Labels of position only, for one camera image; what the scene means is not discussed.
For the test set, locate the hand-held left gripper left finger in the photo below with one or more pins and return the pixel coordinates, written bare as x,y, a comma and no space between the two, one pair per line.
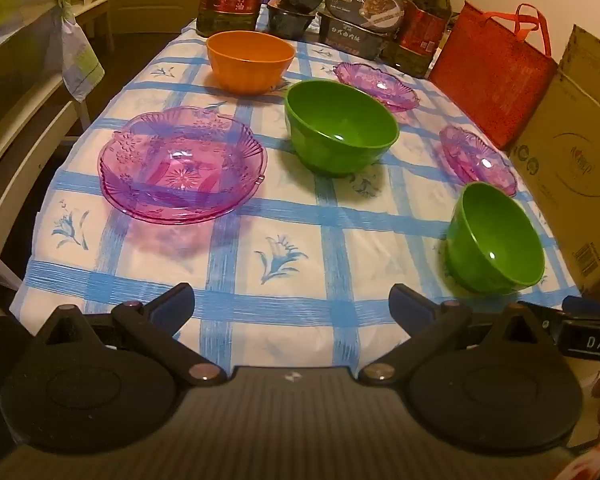
172,305

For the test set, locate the small black food container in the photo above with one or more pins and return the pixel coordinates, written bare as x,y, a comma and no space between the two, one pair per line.
290,22

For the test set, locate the black instant meal box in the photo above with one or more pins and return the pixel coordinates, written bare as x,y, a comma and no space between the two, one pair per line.
350,40

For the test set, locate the large brown cardboard box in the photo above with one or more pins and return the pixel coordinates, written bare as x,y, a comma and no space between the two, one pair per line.
570,160

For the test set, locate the boxed food containers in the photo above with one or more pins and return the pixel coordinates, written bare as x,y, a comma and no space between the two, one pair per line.
360,2

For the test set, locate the blue checked floral tablecloth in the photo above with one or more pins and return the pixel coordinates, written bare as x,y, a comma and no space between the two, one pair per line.
300,240

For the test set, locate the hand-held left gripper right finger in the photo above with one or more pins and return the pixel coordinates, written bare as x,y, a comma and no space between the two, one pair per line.
410,306

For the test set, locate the green plastic bowl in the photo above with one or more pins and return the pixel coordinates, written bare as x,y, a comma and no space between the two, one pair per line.
480,260
330,125

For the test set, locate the checked translucent cloth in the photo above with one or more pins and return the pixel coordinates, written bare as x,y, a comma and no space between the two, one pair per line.
77,70

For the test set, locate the orange plastic bowl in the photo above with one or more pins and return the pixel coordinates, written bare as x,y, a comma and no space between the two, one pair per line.
250,72

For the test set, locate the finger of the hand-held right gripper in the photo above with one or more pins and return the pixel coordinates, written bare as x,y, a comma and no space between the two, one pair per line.
542,314
587,305

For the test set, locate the purple translucent plastic plate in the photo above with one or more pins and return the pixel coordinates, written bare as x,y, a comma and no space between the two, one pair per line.
375,82
475,160
180,218
180,160

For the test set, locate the white wooden chair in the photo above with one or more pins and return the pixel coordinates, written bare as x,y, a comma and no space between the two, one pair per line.
10,160

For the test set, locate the red tote bag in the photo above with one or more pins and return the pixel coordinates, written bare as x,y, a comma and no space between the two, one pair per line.
485,75

